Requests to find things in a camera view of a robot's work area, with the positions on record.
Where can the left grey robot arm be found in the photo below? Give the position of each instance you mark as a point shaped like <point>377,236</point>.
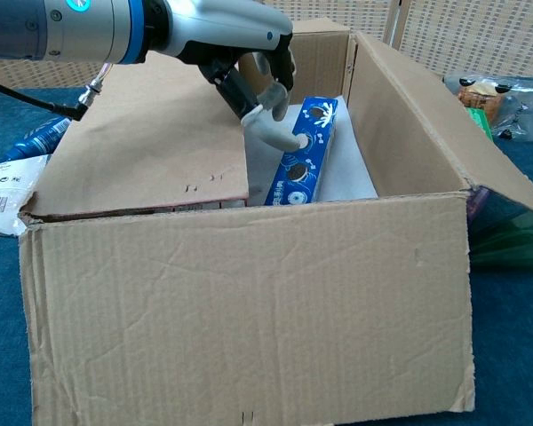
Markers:
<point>49,26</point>

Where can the white printed food bag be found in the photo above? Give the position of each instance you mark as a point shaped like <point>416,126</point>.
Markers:
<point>4,191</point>

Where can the blue cookie box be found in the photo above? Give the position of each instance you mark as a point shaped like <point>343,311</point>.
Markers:
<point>306,173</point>

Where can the large cardboard box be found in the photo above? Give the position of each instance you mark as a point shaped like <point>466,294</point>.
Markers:
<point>248,310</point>

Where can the clear bag with cakes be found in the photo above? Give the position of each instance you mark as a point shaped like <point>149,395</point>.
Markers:
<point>506,95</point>

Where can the green printed box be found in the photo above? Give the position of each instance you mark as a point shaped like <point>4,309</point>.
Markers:
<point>482,122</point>

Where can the small purple box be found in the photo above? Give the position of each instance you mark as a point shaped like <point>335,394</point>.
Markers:
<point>477,206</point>

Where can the bamboo folding screen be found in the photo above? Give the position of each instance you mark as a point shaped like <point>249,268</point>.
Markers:
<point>471,35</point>

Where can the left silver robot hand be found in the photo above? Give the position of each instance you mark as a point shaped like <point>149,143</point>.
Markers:
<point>213,26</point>

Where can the green transparent plastic bag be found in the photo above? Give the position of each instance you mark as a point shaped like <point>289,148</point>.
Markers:
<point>515,244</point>

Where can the blue squeeze tube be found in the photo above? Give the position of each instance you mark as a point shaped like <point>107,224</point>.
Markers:
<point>35,142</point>

